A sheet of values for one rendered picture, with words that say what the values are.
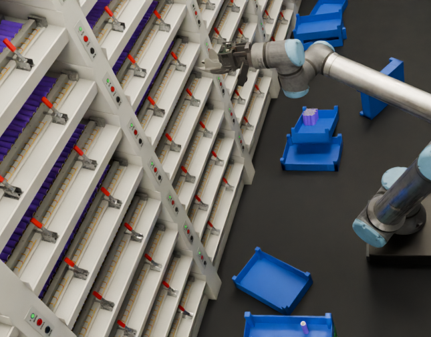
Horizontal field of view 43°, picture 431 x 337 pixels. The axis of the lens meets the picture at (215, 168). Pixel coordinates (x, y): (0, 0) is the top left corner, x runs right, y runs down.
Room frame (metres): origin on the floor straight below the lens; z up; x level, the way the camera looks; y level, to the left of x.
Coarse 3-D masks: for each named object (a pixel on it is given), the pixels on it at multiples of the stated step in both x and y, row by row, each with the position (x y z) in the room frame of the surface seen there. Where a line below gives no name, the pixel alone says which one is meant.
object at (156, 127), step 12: (180, 36) 2.07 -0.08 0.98; (192, 36) 2.06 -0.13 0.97; (180, 48) 2.03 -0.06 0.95; (192, 48) 2.02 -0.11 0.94; (180, 60) 1.96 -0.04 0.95; (192, 60) 1.95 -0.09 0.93; (168, 72) 1.90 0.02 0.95; (180, 72) 1.89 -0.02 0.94; (168, 84) 1.83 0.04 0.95; (180, 84) 1.82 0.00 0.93; (156, 96) 1.78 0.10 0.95; (168, 96) 1.77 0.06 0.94; (168, 108) 1.70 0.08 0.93; (144, 120) 1.66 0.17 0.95; (156, 120) 1.65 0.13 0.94; (156, 132) 1.60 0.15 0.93; (156, 144) 1.58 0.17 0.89
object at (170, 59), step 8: (176, 40) 2.06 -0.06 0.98; (176, 48) 2.01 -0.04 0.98; (168, 56) 1.96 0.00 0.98; (168, 64) 1.92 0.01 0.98; (160, 72) 1.88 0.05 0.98; (160, 80) 1.84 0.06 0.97; (152, 88) 1.80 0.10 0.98; (152, 96) 1.76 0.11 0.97; (144, 104) 1.72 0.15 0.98; (144, 112) 1.68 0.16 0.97
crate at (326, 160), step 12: (288, 144) 2.19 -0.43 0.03; (300, 144) 2.18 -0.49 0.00; (312, 144) 2.14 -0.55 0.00; (324, 144) 2.11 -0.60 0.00; (336, 144) 2.07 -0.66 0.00; (288, 156) 2.13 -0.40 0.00; (300, 156) 2.09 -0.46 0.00; (312, 156) 2.06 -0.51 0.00; (324, 156) 2.02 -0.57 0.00; (336, 156) 1.99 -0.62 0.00; (288, 168) 2.04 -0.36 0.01; (300, 168) 2.00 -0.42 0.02; (312, 168) 1.97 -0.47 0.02; (324, 168) 1.93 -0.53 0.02; (336, 168) 1.90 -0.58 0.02
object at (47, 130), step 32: (64, 64) 1.49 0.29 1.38; (32, 96) 1.41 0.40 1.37; (64, 96) 1.41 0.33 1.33; (32, 128) 1.28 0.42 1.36; (64, 128) 1.29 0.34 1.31; (0, 160) 1.19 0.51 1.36; (32, 160) 1.19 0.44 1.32; (0, 192) 1.11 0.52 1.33; (32, 192) 1.11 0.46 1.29; (0, 224) 1.01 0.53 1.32
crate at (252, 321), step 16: (256, 320) 1.03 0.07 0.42; (272, 320) 1.01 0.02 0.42; (288, 320) 0.98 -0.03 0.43; (304, 320) 0.96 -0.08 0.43; (320, 320) 0.93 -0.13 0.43; (256, 336) 0.98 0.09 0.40; (272, 336) 0.96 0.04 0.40; (288, 336) 0.94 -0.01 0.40; (304, 336) 0.91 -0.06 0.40; (320, 336) 0.89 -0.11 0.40
